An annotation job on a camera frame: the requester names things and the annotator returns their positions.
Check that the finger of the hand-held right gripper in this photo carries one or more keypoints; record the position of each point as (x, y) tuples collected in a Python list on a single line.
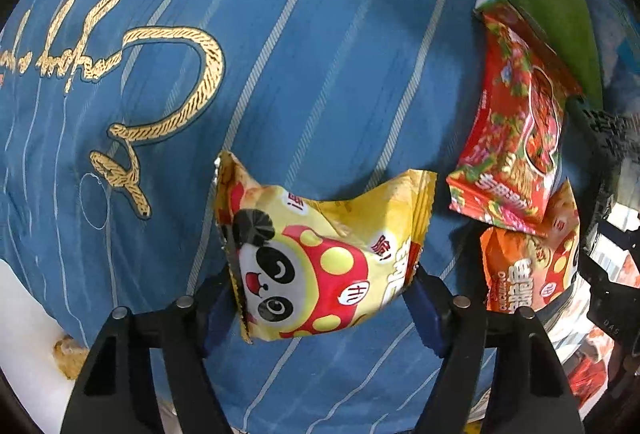
[(602, 139)]

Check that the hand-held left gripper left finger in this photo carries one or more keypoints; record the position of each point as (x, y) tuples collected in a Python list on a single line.
[(218, 320)]

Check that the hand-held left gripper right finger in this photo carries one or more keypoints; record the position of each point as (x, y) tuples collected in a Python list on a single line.
[(426, 320)]

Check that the yellow panda snack packet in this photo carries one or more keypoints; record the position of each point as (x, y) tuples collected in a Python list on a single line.
[(320, 264)]

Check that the white and red snack packet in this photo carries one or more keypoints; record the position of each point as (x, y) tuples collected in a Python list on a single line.
[(617, 254)]

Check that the orange panda snack packet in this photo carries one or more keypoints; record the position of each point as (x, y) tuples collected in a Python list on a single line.
[(530, 269)]

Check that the red noodle snack packet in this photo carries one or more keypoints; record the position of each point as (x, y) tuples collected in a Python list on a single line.
[(515, 124)]

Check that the blue plastic bag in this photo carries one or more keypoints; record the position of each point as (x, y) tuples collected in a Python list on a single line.
[(617, 34)]

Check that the white cloth with tan patch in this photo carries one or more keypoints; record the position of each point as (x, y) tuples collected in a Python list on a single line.
[(25, 339)]

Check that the blue striped blanket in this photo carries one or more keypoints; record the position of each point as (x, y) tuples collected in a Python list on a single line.
[(300, 64)]

